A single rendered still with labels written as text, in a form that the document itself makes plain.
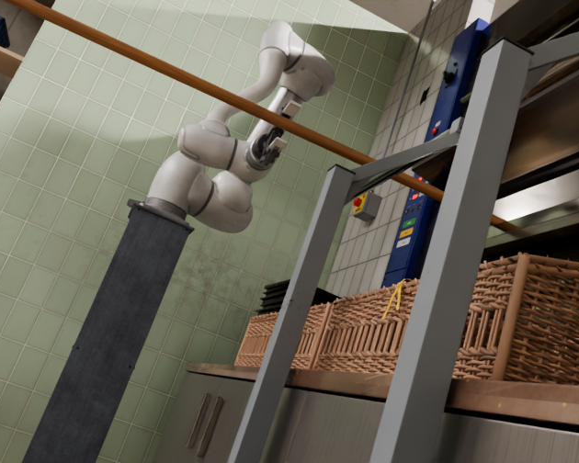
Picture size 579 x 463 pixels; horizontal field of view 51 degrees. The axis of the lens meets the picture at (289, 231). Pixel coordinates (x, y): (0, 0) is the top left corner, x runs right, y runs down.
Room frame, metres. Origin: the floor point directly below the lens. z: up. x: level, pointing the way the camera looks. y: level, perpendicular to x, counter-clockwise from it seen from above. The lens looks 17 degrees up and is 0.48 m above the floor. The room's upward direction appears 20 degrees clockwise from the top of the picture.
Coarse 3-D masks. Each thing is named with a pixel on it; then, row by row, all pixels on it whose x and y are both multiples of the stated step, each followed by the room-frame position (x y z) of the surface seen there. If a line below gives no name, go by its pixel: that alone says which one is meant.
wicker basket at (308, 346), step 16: (256, 320) 1.63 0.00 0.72; (272, 320) 1.50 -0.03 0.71; (320, 320) 1.19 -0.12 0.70; (256, 336) 1.58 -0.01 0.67; (304, 336) 1.25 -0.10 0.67; (320, 336) 1.17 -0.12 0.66; (240, 352) 1.69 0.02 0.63; (256, 352) 1.54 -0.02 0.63; (304, 352) 1.74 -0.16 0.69; (304, 368) 1.19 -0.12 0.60
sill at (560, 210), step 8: (576, 200) 1.25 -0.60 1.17; (552, 208) 1.33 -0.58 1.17; (560, 208) 1.30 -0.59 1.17; (568, 208) 1.27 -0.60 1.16; (576, 208) 1.25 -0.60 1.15; (528, 216) 1.41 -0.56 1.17; (536, 216) 1.38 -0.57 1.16; (544, 216) 1.35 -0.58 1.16; (552, 216) 1.32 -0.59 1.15; (560, 216) 1.30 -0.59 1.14; (496, 224) 1.54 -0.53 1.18; (504, 224) 1.50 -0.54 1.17; (512, 224) 1.47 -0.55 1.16; (520, 224) 1.43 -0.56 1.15; (528, 224) 1.40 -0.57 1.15; (488, 232) 1.57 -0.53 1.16; (496, 232) 1.53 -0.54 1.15; (504, 232) 1.50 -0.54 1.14
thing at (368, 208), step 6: (360, 198) 2.44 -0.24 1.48; (366, 198) 2.38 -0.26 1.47; (372, 198) 2.39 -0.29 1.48; (378, 198) 2.40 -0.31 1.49; (360, 204) 2.41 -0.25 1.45; (366, 204) 2.39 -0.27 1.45; (372, 204) 2.39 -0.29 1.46; (378, 204) 2.40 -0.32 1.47; (354, 210) 2.47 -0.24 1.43; (360, 210) 2.40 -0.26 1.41; (366, 210) 2.39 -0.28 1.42; (372, 210) 2.39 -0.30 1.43; (354, 216) 2.47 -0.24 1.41; (360, 216) 2.45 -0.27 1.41; (366, 216) 2.42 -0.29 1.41; (372, 216) 2.40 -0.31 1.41
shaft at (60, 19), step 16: (16, 0) 1.25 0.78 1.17; (32, 0) 1.26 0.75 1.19; (48, 16) 1.27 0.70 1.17; (64, 16) 1.27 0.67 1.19; (80, 32) 1.29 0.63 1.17; (96, 32) 1.29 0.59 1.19; (112, 48) 1.31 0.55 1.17; (128, 48) 1.31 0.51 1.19; (144, 64) 1.33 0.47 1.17; (160, 64) 1.33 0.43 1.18; (176, 80) 1.35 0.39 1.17; (192, 80) 1.35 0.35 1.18; (224, 96) 1.37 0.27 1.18; (240, 96) 1.38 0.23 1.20; (256, 112) 1.39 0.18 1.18; (272, 112) 1.39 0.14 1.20; (288, 128) 1.41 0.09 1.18; (304, 128) 1.41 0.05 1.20; (320, 144) 1.43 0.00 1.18; (336, 144) 1.43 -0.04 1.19; (352, 160) 1.46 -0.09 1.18; (368, 160) 1.45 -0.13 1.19; (400, 176) 1.48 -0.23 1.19; (432, 192) 1.50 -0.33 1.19
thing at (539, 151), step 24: (576, 72) 1.12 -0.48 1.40; (552, 96) 1.21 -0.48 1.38; (576, 96) 1.17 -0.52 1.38; (528, 120) 1.32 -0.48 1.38; (552, 120) 1.28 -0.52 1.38; (576, 120) 1.25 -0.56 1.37; (528, 144) 1.41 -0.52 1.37; (552, 144) 1.37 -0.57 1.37; (576, 144) 1.32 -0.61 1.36; (432, 168) 1.75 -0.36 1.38; (504, 168) 1.57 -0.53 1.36; (528, 168) 1.51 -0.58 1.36
